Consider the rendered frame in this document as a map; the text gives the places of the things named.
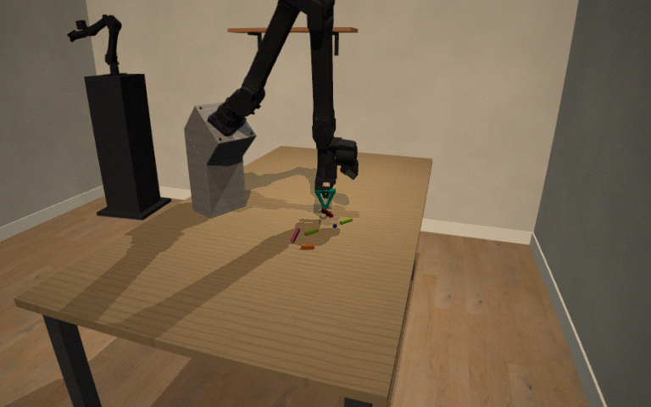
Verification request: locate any pink rod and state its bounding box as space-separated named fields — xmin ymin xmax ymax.
xmin=291 ymin=228 xmax=300 ymax=243

